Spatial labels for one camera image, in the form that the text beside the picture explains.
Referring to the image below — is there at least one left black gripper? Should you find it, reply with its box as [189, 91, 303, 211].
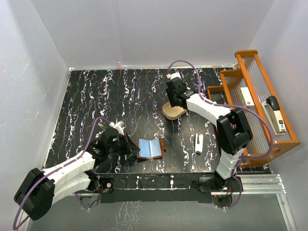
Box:
[107, 132, 140, 156]

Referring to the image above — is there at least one brown leather card holder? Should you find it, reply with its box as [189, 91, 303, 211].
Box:
[137, 138, 167, 160]

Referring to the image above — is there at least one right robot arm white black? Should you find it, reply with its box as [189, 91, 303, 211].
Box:
[166, 74, 253, 191]

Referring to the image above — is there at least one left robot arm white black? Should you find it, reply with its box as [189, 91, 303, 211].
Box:
[14, 128, 140, 220]

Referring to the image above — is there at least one beige oval tray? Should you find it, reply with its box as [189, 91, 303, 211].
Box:
[162, 102, 188, 121]

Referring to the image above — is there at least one white staple box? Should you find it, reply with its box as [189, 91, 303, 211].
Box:
[239, 87, 255, 109]

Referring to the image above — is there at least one orange wooden tiered shelf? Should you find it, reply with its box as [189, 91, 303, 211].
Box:
[207, 50, 300, 167]

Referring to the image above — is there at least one black beige stapler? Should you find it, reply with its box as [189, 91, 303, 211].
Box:
[261, 95, 286, 135]

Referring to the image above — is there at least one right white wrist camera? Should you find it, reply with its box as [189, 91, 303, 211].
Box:
[167, 72, 182, 80]

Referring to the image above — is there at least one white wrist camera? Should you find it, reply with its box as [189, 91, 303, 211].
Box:
[109, 121, 125, 135]
[167, 72, 182, 80]

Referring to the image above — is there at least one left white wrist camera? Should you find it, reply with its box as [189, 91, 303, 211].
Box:
[109, 121, 125, 135]

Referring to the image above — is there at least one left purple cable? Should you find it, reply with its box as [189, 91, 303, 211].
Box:
[12, 116, 116, 230]

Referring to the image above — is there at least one purple cable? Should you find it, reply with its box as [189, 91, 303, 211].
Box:
[12, 116, 116, 230]
[167, 60, 275, 210]

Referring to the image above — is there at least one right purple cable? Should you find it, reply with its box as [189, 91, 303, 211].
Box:
[167, 60, 275, 210]

